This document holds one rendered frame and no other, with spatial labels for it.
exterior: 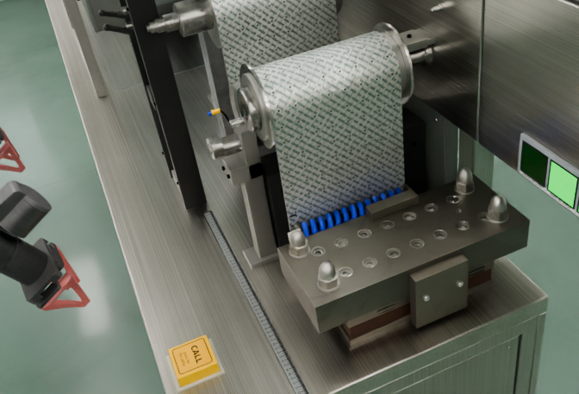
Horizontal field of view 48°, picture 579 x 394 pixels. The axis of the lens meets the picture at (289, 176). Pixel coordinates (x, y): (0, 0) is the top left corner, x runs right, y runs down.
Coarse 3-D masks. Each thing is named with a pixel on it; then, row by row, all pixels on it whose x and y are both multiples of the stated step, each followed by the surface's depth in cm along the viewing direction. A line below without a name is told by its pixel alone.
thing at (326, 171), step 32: (352, 128) 111; (384, 128) 113; (288, 160) 109; (320, 160) 112; (352, 160) 114; (384, 160) 117; (288, 192) 112; (320, 192) 115; (352, 192) 118; (384, 192) 121
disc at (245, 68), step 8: (240, 72) 111; (248, 72) 105; (256, 80) 102; (264, 96) 102; (264, 104) 103; (272, 120) 102; (272, 128) 103; (272, 136) 104; (264, 144) 112; (272, 144) 107
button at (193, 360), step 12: (204, 336) 112; (180, 348) 111; (192, 348) 111; (204, 348) 110; (180, 360) 109; (192, 360) 108; (204, 360) 108; (216, 360) 108; (180, 372) 107; (192, 372) 106; (204, 372) 107; (180, 384) 107
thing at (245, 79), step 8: (392, 40) 110; (400, 56) 109; (400, 64) 109; (240, 80) 110; (248, 80) 105; (256, 88) 103; (256, 96) 104; (264, 112) 103; (264, 120) 104; (264, 128) 106; (264, 136) 108
